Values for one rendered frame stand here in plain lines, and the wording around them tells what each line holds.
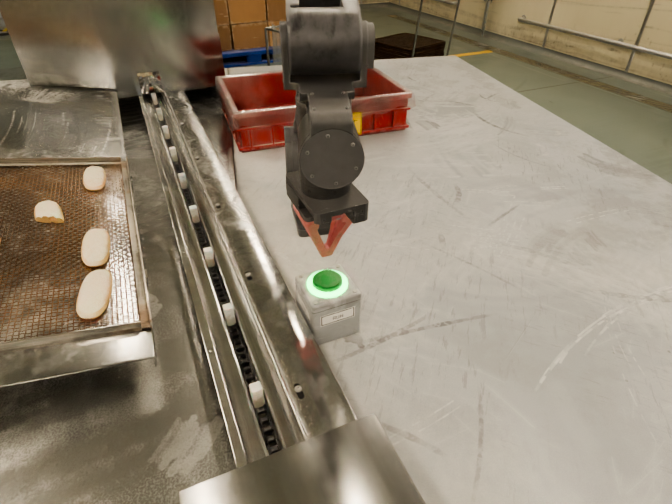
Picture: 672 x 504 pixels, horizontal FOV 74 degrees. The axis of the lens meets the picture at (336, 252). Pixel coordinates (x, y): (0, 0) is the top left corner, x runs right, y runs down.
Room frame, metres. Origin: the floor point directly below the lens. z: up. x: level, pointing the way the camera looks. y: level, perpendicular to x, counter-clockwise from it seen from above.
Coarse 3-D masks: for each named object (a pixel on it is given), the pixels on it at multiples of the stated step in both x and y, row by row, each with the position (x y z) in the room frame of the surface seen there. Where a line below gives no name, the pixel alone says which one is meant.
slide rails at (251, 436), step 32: (160, 96) 1.36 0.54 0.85; (160, 128) 1.11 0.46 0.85; (192, 192) 0.78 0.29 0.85; (192, 224) 0.66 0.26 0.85; (192, 256) 0.57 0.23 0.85; (224, 256) 0.57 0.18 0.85; (224, 352) 0.37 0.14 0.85; (256, 352) 0.37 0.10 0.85; (288, 416) 0.28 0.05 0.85; (256, 448) 0.24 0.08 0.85
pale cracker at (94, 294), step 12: (96, 276) 0.45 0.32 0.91; (108, 276) 0.46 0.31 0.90; (84, 288) 0.42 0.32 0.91; (96, 288) 0.43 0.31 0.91; (108, 288) 0.43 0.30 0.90; (84, 300) 0.40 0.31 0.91; (96, 300) 0.40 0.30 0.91; (108, 300) 0.41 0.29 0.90; (84, 312) 0.38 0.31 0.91; (96, 312) 0.39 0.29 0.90
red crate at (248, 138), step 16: (224, 112) 1.27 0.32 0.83; (400, 112) 1.17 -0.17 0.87; (240, 128) 1.03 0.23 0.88; (256, 128) 1.04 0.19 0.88; (272, 128) 1.05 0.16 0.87; (368, 128) 1.14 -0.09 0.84; (384, 128) 1.15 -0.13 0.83; (400, 128) 1.16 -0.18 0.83; (240, 144) 1.04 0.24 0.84; (256, 144) 1.04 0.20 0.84; (272, 144) 1.05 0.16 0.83
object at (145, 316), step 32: (0, 160) 0.75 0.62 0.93; (32, 160) 0.77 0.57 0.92; (64, 160) 0.79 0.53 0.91; (96, 160) 0.81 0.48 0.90; (32, 192) 0.66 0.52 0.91; (96, 192) 0.70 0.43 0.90; (128, 192) 0.70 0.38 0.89; (0, 224) 0.56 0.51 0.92; (64, 224) 0.58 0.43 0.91; (96, 224) 0.59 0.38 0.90; (128, 224) 0.60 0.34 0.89; (32, 256) 0.49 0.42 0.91; (32, 288) 0.42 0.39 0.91; (64, 288) 0.43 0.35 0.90; (128, 288) 0.45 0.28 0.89; (0, 320) 0.36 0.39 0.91; (96, 320) 0.38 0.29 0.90; (128, 320) 0.39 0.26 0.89; (0, 352) 0.32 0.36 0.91
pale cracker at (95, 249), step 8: (88, 232) 0.55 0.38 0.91; (96, 232) 0.55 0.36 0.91; (104, 232) 0.56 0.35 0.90; (88, 240) 0.53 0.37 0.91; (96, 240) 0.53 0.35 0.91; (104, 240) 0.54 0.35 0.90; (88, 248) 0.51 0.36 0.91; (96, 248) 0.51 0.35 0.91; (104, 248) 0.52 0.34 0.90; (88, 256) 0.49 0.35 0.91; (96, 256) 0.50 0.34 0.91; (104, 256) 0.50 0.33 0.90; (88, 264) 0.48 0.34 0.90; (96, 264) 0.48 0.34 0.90
